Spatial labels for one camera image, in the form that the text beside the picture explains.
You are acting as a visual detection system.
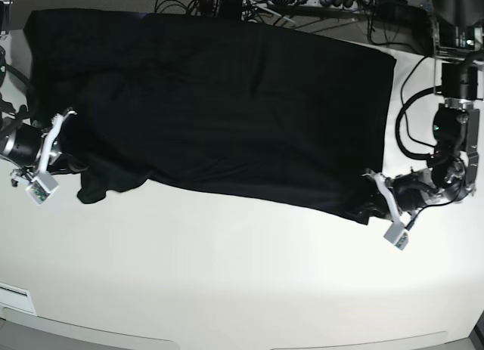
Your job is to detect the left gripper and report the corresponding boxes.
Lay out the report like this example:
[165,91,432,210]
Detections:
[346,168,454,224]

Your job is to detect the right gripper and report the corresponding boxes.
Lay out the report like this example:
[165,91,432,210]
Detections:
[1,107,88,175]

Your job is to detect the black T-shirt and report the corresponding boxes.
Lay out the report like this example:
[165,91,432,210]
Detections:
[23,9,396,225]

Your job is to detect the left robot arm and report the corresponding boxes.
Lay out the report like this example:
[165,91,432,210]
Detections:
[349,0,483,221]

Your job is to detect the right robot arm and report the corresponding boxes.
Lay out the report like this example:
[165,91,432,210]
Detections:
[1,0,87,184]

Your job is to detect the white label plate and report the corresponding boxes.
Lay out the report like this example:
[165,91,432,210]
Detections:
[0,283,37,316]

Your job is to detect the black equipment box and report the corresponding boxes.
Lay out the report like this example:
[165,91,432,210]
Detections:
[374,2,428,28]

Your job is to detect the white power strip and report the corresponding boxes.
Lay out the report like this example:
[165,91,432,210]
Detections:
[293,0,358,10]

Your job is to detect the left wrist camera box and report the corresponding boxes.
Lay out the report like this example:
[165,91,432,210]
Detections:
[383,221,408,250]

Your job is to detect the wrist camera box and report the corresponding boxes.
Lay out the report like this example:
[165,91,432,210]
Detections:
[26,172,59,205]
[383,221,408,250]

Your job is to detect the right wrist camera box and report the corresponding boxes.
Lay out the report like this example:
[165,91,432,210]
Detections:
[26,172,59,205]

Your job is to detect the black floor cables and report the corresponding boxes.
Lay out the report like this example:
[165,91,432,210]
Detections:
[153,0,303,26]

